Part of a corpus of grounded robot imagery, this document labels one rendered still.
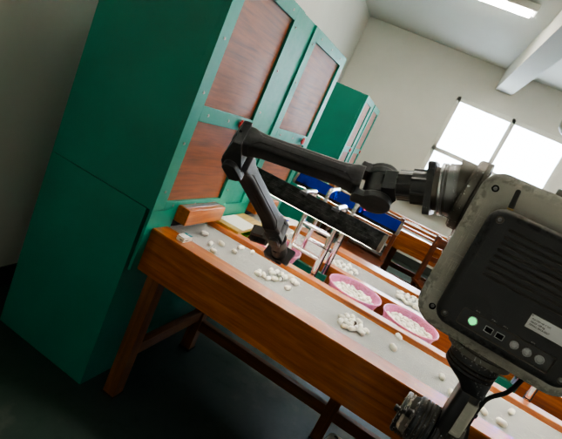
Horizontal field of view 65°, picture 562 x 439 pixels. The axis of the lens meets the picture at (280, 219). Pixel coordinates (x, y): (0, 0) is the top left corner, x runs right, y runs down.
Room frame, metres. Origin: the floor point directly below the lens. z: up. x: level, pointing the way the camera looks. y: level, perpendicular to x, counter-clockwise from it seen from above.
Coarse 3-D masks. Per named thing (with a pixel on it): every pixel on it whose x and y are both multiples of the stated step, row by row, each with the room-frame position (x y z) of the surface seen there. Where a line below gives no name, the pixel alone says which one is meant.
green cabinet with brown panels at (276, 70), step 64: (128, 0) 1.70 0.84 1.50; (192, 0) 1.62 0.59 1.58; (256, 0) 1.73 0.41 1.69; (128, 64) 1.67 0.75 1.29; (192, 64) 1.59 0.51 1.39; (256, 64) 1.91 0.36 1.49; (320, 64) 2.55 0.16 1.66; (64, 128) 1.73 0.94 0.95; (128, 128) 1.64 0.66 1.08; (192, 128) 1.62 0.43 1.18; (128, 192) 1.61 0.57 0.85; (192, 192) 1.81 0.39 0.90
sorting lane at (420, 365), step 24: (192, 240) 1.73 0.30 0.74; (216, 240) 1.86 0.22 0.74; (240, 264) 1.72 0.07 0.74; (264, 264) 1.84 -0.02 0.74; (312, 288) 1.81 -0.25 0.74; (312, 312) 1.57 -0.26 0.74; (336, 312) 1.68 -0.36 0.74; (360, 336) 1.55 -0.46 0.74; (384, 336) 1.66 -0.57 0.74; (408, 360) 1.54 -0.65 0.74; (432, 360) 1.64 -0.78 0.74; (432, 384) 1.44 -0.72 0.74; (456, 384) 1.52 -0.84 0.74; (504, 408) 1.51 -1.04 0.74; (504, 432) 1.33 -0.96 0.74; (528, 432) 1.41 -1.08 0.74; (552, 432) 1.49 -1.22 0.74
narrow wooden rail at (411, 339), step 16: (208, 224) 2.01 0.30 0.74; (240, 240) 1.95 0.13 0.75; (288, 272) 1.87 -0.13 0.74; (304, 272) 1.89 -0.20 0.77; (320, 288) 1.83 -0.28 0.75; (352, 304) 1.78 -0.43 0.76; (384, 320) 1.76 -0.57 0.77; (432, 352) 1.67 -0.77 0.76; (496, 384) 1.63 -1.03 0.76; (512, 400) 1.57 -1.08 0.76; (544, 416) 1.54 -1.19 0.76; (560, 432) 1.52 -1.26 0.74
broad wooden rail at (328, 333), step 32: (160, 256) 1.59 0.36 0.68; (192, 256) 1.55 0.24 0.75; (192, 288) 1.54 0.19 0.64; (224, 288) 1.50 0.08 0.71; (256, 288) 1.50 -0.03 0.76; (224, 320) 1.48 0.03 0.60; (256, 320) 1.45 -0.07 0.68; (288, 320) 1.42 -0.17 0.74; (320, 320) 1.48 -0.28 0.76; (288, 352) 1.40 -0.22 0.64; (320, 352) 1.38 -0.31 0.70; (352, 352) 1.35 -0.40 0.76; (320, 384) 1.36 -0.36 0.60; (352, 384) 1.33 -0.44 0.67; (384, 384) 1.31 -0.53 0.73; (416, 384) 1.33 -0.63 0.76; (384, 416) 1.29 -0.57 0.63
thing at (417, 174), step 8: (432, 168) 1.00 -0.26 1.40; (400, 176) 1.04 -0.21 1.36; (408, 176) 1.03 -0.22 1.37; (416, 176) 1.02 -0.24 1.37; (424, 176) 1.01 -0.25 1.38; (432, 176) 1.00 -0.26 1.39; (400, 184) 1.03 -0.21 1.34; (408, 184) 1.02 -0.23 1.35; (416, 184) 1.01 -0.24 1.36; (424, 184) 1.00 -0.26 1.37; (400, 192) 1.03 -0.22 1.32; (408, 192) 1.02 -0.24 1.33; (416, 192) 1.01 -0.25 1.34; (424, 192) 1.00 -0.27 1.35; (408, 200) 1.05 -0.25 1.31; (416, 200) 1.02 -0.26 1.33; (424, 200) 1.00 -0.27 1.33; (424, 208) 0.99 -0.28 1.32
